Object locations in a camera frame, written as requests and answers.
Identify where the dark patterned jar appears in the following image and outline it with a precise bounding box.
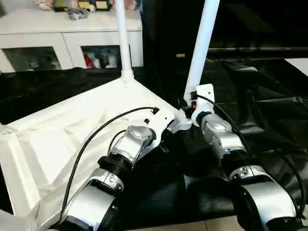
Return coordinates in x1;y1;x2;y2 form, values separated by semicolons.
66;7;91;21

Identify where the red bottle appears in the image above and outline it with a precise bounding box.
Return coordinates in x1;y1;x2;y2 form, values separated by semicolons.
83;51;94;69

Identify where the white cabinet with glass doors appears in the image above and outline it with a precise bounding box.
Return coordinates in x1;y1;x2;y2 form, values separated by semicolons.
0;8;144;72

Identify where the black plastic mat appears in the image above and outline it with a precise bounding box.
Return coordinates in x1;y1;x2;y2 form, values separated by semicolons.
0;57;308;224

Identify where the white flat board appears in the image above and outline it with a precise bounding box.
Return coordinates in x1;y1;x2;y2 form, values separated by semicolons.
284;57;308;76

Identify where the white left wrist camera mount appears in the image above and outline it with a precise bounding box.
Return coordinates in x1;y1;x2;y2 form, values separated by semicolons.
142;109;176;148

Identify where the white plastic table leg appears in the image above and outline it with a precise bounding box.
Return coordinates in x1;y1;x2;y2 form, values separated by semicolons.
183;0;221;100
0;208;39;231
115;0;135;83

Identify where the white plastic table top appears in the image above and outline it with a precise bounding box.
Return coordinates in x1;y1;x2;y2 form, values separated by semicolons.
0;76;193;231

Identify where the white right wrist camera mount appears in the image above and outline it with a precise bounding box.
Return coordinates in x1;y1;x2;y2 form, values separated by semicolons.
189;83;215;126

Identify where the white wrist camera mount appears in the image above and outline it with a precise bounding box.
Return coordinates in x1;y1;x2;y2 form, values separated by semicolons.
189;83;215;126
142;109;176;148

